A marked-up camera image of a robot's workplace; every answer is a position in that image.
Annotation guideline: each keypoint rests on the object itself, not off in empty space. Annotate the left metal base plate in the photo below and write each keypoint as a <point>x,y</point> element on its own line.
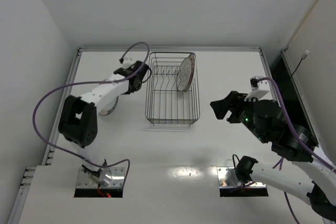
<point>109,178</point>

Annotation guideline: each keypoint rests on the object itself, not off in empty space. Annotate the grey wire dish rack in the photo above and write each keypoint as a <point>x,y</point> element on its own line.
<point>164,104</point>

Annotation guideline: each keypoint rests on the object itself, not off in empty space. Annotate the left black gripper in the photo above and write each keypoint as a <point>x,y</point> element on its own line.
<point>140,74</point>

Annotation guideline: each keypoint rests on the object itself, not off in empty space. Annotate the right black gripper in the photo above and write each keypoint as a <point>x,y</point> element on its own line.
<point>233,107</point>

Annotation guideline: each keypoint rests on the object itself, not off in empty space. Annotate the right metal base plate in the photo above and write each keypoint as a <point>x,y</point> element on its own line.
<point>227,179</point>

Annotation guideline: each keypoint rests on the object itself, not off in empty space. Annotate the white plate dark rim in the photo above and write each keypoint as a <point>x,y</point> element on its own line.
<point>184,75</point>

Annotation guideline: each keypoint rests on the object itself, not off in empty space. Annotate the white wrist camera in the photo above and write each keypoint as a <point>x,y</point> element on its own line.
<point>127,63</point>
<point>258,88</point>

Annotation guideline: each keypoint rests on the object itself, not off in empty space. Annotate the metal base plate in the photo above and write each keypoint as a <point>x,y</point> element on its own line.
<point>109,178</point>
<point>227,179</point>

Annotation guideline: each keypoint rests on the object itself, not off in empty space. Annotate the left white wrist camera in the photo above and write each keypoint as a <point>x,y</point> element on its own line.
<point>127,63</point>

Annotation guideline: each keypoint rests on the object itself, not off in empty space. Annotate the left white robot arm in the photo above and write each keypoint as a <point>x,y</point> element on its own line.
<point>79,118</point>

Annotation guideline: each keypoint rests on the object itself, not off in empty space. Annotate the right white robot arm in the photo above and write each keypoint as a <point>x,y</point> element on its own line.
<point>294,143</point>

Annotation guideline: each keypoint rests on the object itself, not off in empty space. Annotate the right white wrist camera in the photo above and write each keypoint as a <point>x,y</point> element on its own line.
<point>258,88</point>

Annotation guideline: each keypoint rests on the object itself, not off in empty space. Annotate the orange sunburst plate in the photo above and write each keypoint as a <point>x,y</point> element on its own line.
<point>192,59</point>

